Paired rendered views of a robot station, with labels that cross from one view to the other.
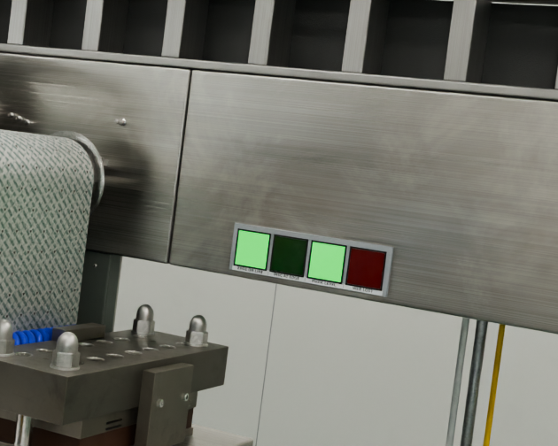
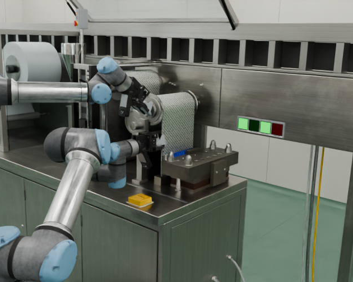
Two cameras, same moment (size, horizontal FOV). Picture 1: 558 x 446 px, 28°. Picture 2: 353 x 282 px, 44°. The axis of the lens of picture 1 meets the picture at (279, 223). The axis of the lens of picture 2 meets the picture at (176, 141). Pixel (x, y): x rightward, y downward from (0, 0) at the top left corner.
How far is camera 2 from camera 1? 0.55 m
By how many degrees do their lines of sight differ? 17
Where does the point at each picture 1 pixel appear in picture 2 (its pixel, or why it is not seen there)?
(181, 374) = (222, 163)
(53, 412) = (185, 177)
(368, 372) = not seen: hidden behind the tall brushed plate
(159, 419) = (217, 176)
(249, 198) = (241, 108)
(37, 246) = (179, 127)
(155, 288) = not seen: hidden behind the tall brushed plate
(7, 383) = (172, 169)
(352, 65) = (270, 66)
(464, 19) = (304, 51)
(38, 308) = (181, 144)
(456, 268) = (304, 129)
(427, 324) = not seen: hidden behind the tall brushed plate
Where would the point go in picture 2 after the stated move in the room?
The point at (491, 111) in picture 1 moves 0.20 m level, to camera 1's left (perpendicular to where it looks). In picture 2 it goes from (313, 80) to (265, 78)
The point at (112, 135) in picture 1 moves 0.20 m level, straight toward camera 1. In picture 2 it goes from (199, 89) to (198, 93)
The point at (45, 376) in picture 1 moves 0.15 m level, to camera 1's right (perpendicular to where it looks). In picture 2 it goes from (182, 168) to (217, 171)
